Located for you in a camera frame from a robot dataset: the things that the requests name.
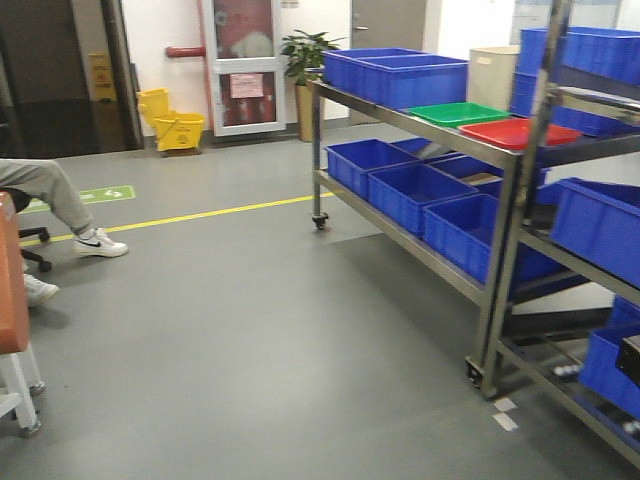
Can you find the steel wheeled cart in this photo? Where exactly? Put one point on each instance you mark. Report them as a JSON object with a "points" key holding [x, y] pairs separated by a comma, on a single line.
{"points": [[514, 224]]}

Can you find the blue bin on cart top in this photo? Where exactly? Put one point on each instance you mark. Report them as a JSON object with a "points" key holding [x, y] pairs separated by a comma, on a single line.
{"points": [[397, 78]]}

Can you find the red plastic tray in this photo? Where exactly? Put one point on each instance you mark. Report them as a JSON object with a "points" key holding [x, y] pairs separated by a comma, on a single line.
{"points": [[513, 133]]}

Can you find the white sneaker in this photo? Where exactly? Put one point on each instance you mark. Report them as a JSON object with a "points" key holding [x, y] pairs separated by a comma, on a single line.
{"points": [[96, 242]]}

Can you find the green plastic tray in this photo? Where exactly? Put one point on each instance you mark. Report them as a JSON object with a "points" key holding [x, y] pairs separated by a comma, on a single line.
{"points": [[456, 114]]}

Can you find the potted green plant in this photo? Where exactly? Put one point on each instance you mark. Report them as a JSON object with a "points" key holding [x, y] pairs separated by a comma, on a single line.
{"points": [[304, 60]]}

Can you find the yellow mop bucket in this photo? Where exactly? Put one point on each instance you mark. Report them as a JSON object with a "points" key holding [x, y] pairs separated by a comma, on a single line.
{"points": [[173, 130]]}

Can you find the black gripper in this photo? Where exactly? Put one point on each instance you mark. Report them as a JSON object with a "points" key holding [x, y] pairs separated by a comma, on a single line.
{"points": [[628, 359]]}

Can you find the cream plastic basket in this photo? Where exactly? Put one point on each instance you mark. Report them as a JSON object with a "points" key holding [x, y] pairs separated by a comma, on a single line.
{"points": [[491, 74]]}

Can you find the seated person's leg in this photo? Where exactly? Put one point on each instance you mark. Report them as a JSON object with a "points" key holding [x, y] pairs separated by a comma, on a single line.
{"points": [[47, 181]]}

